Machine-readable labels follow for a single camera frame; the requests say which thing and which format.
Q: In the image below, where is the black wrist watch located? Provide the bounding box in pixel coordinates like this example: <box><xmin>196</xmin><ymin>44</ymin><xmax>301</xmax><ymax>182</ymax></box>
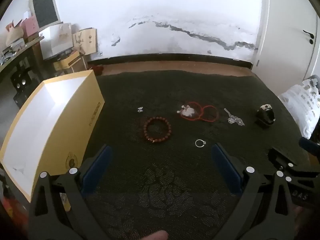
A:
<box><xmin>255</xmin><ymin>104</ymin><xmax>275</xmax><ymax>128</ymax></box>

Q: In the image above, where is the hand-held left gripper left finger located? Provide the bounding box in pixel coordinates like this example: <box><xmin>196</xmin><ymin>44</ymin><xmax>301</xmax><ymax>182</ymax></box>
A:
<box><xmin>29</xmin><ymin>144</ymin><xmax>113</xmax><ymax>240</ymax></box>

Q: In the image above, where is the black speaker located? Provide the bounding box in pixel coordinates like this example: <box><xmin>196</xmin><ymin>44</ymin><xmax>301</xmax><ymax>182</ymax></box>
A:
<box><xmin>10</xmin><ymin>67</ymin><xmax>34</xmax><ymax>90</ymax></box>

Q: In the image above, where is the beige paper bag deer print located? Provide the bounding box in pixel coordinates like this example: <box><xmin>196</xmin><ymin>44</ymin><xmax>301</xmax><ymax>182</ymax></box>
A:
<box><xmin>72</xmin><ymin>28</ymin><xmax>97</xmax><ymax>55</ymax></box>

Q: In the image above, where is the cream cloth bag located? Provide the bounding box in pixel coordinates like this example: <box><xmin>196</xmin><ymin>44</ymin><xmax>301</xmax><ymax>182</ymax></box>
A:
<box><xmin>5</xmin><ymin>21</ymin><xmax>24</xmax><ymax>45</ymax></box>

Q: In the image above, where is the orange bag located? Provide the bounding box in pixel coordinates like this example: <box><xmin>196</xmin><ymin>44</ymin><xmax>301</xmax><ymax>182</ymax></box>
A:
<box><xmin>0</xmin><ymin>195</ymin><xmax>15</xmax><ymax>218</ymax></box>

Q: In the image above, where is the old white monitor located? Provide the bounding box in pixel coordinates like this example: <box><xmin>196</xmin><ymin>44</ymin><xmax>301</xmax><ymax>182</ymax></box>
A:
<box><xmin>28</xmin><ymin>0</ymin><xmax>61</xmax><ymax>29</ymax></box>

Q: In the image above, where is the white paper bag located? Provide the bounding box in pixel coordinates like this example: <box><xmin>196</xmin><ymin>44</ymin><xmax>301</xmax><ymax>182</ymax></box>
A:
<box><xmin>40</xmin><ymin>23</ymin><xmax>73</xmax><ymax>60</ymax></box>

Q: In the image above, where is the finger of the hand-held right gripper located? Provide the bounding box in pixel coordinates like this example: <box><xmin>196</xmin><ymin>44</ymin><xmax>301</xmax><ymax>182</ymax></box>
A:
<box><xmin>269</xmin><ymin>147</ymin><xmax>320</xmax><ymax>180</ymax></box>
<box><xmin>299</xmin><ymin>137</ymin><xmax>320</xmax><ymax>153</ymax></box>

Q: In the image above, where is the yellow box with white inside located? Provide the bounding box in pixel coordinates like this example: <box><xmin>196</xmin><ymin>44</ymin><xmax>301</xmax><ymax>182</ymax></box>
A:
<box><xmin>0</xmin><ymin>69</ymin><xmax>105</xmax><ymax>212</ymax></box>

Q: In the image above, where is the yellow cardboard box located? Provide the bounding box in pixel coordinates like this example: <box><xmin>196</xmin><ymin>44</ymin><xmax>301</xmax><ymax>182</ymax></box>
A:
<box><xmin>53</xmin><ymin>51</ymin><xmax>87</xmax><ymax>74</ymax></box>

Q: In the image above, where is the red string bracelet white pendant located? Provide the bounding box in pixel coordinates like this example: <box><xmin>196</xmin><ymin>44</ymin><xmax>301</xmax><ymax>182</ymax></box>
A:
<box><xmin>177</xmin><ymin>102</ymin><xmax>203</xmax><ymax>120</ymax></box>

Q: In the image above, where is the red bead bracelet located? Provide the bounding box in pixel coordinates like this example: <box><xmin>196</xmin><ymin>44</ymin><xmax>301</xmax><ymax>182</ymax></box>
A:
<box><xmin>143</xmin><ymin>117</ymin><xmax>172</xmax><ymax>143</ymax></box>

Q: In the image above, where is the dark desk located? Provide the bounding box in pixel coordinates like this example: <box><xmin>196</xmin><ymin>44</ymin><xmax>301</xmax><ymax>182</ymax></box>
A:
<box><xmin>0</xmin><ymin>36</ymin><xmax>45</xmax><ymax>105</ymax></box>

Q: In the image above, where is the white printed pillow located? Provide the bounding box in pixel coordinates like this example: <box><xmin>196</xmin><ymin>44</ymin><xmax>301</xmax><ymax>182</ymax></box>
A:
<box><xmin>278</xmin><ymin>75</ymin><xmax>320</xmax><ymax>139</ymax></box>

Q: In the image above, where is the white door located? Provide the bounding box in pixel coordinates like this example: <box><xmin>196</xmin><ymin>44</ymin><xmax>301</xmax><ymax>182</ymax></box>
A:
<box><xmin>251</xmin><ymin>0</ymin><xmax>320</xmax><ymax>98</ymax></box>

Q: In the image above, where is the black door handle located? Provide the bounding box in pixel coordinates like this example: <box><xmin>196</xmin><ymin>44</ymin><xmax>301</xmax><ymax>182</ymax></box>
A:
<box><xmin>303</xmin><ymin>30</ymin><xmax>316</xmax><ymax>44</ymax></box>

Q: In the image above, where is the pink box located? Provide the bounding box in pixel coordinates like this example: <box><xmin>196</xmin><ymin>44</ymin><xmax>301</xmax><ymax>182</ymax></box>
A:
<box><xmin>20</xmin><ymin>16</ymin><xmax>39</xmax><ymax>38</ymax></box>

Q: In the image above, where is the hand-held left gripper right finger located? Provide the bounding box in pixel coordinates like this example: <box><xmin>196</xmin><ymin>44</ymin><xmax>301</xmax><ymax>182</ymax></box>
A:
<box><xmin>211</xmin><ymin>142</ymin><xmax>300</xmax><ymax>240</ymax></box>

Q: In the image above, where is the silver chain necklace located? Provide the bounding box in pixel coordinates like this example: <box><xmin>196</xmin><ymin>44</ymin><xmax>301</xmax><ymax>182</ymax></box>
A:
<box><xmin>224</xmin><ymin>108</ymin><xmax>245</xmax><ymax>126</ymax></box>

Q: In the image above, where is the person's left hand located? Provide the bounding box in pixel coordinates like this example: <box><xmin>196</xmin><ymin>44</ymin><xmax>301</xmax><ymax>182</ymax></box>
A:
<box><xmin>144</xmin><ymin>230</ymin><xmax>169</xmax><ymax>240</ymax></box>

